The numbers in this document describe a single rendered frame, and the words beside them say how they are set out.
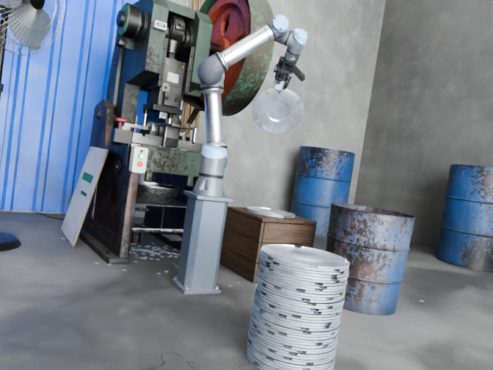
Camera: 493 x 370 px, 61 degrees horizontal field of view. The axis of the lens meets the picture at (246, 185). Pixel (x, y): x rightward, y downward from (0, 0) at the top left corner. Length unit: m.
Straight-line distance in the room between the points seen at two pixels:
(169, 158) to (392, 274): 1.33
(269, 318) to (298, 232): 1.09
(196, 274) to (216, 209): 0.31
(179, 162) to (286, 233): 0.74
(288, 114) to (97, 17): 1.97
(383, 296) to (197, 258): 0.89
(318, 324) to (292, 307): 0.09
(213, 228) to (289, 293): 0.75
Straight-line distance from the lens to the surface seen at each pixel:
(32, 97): 3.61
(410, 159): 5.24
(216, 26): 3.09
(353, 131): 5.52
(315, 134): 5.03
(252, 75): 2.59
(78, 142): 3.67
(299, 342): 1.34
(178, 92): 2.64
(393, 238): 2.09
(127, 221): 2.33
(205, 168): 1.95
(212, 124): 2.10
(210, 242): 1.96
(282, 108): 2.41
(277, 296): 1.31
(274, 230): 2.27
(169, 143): 2.50
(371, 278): 2.10
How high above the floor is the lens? 0.63
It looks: 3 degrees down
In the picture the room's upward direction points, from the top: 8 degrees clockwise
